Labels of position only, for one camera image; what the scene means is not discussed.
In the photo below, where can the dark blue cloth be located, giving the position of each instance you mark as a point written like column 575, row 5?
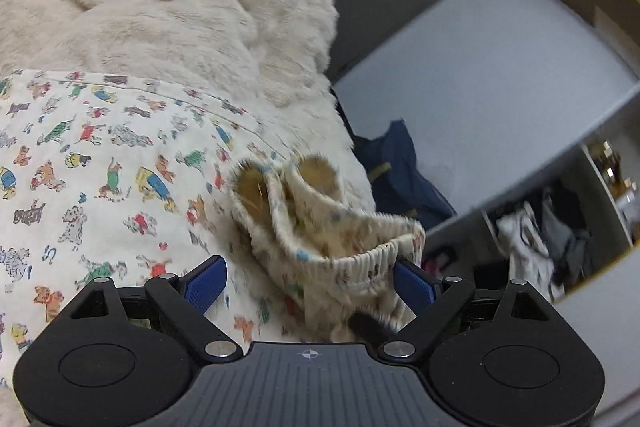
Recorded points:
column 400, row 177

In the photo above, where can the white shelf unit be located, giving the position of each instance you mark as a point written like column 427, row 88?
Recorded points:
column 607, row 252

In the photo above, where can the golden ornaments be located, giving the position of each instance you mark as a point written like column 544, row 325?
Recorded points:
column 607, row 167

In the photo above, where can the cream fluffy blanket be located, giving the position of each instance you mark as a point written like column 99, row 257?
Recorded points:
column 175, row 7

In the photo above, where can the pile of dark clothes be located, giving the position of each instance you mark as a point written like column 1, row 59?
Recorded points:
column 570, row 232

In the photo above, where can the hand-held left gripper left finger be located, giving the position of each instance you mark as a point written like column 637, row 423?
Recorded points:
column 205, row 287

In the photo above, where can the white patterned cloth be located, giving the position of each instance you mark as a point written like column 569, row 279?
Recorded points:
column 520, row 242

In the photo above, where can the white animal print pajama top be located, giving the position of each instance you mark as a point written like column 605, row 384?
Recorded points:
column 100, row 167

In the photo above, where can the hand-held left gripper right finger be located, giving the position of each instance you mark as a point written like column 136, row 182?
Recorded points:
column 412, row 284

